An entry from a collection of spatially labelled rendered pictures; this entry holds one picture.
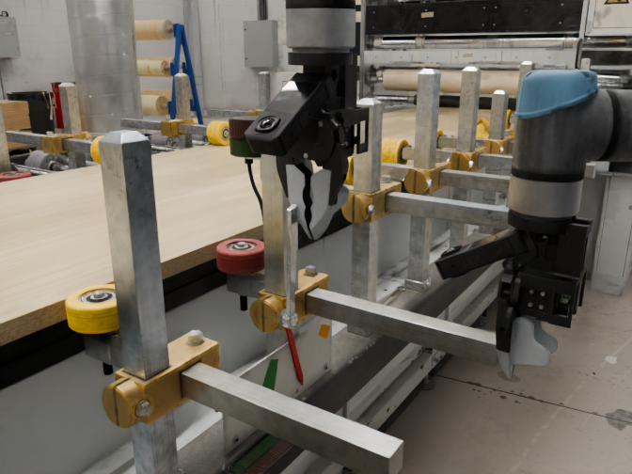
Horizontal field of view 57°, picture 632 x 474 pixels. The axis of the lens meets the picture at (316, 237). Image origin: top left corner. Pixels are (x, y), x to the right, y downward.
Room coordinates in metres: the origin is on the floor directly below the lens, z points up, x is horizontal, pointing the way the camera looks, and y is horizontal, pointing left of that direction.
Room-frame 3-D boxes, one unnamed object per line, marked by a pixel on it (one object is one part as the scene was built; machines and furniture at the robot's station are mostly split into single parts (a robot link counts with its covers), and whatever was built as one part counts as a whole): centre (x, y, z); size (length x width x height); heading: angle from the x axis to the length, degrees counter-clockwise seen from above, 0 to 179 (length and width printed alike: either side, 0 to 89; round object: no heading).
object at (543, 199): (0.62, -0.25, 1.05); 0.08 x 0.08 x 0.05
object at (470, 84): (1.40, -0.36, 0.93); 0.04 x 0.04 x 0.48; 57
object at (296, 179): (0.68, 0.01, 1.03); 0.06 x 0.03 x 0.09; 146
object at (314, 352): (0.73, 0.05, 0.75); 0.26 x 0.01 x 0.10; 147
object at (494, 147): (1.63, -0.51, 0.95); 0.14 x 0.06 x 0.05; 147
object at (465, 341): (0.76, -0.05, 0.84); 0.43 x 0.03 x 0.04; 57
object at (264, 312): (0.79, 0.04, 0.85); 0.14 x 0.06 x 0.05; 147
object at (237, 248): (0.87, 0.12, 0.85); 0.08 x 0.08 x 0.11
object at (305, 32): (0.66, 0.00, 1.22); 0.08 x 0.08 x 0.05
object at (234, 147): (0.80, 0.09, 1.08); 0.06 x 0.06 x 0.02
